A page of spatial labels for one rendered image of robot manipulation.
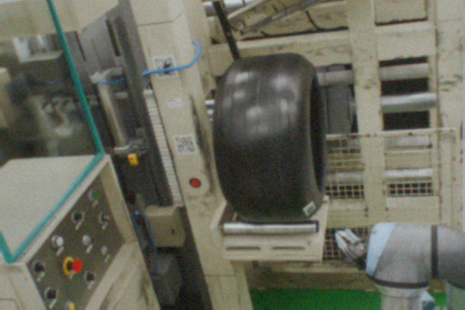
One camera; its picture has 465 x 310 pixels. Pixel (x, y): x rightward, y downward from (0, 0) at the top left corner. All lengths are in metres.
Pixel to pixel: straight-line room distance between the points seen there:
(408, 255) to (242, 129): 0.66
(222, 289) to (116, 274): 0.52
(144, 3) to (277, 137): 0.58
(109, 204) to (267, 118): 0.67
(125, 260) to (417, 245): 1.11
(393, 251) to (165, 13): 0.99
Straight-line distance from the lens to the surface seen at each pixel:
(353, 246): 1.61
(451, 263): 1.23
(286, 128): 1.62
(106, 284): 1.93
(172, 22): 1.74
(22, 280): 1.54
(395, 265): 1.23
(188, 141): 1.90
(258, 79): 1.70
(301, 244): 1.92
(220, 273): 2.23
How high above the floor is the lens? 2.06
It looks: 26 degrees down
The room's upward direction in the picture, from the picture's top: 12 degrees counter-clockwise
